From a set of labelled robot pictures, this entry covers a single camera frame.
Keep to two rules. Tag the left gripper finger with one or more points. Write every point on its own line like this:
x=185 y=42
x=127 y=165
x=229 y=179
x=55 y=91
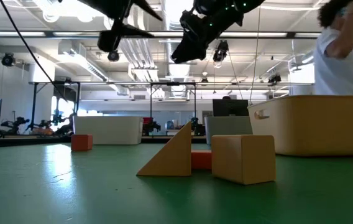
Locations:
x=145 y=7
x=136 y=32

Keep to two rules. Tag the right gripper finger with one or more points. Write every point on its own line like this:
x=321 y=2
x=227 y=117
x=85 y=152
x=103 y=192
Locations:
x=190 y=51

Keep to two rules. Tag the yellow triangle block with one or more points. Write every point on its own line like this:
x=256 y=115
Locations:
x=173 y=158

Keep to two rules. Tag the red rectangular block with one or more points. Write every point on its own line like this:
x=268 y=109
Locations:
x=200 y=160

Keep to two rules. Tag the yellow cube block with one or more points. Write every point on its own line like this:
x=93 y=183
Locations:
x=241 y=160

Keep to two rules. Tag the red cube block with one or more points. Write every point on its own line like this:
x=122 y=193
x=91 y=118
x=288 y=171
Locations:
x=81 y=143

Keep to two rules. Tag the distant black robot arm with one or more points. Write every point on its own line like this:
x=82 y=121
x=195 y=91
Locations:
x=58 y=123
x=15 y=124

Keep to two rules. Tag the person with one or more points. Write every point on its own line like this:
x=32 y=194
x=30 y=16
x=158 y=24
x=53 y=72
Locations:
x=227 y=97
x=338 y=71

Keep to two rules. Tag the black monitor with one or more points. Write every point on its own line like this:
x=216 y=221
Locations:
x=231 y=108

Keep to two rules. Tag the distant blue black robot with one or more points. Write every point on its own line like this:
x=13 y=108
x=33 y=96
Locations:
x=196 y=126

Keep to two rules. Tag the grey plastic bin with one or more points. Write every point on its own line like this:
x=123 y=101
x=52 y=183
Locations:
x=229 y=126

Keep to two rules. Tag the distant red black robot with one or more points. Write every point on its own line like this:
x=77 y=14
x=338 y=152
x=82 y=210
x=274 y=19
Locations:
x=150 y=126

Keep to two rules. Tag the white plastic bin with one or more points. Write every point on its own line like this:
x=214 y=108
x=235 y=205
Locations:
x=108 y=130

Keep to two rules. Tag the small orange object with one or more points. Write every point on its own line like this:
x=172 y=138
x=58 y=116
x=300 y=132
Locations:
x=43 y=131

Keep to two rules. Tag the yellow plastic bin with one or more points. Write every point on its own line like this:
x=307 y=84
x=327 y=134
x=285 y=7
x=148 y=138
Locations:
x=319 y=124

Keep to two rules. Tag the green table mat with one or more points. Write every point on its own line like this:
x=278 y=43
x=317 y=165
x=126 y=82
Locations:
x=71 y=193

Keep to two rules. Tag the silver ceiling air duct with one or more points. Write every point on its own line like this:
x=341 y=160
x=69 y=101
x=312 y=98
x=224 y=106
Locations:
x=179 y=74

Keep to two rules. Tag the black hanging camera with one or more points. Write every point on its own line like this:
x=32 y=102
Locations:
x=220 y=53
x=113 y=56
x=8 y=59
x=274 y=79

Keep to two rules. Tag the black metal workstation frame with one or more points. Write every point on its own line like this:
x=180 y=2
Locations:
x=34 y=105
x=173 y=83

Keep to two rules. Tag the ceiling light rail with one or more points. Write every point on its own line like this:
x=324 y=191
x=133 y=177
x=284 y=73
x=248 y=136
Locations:
x=71 y=34

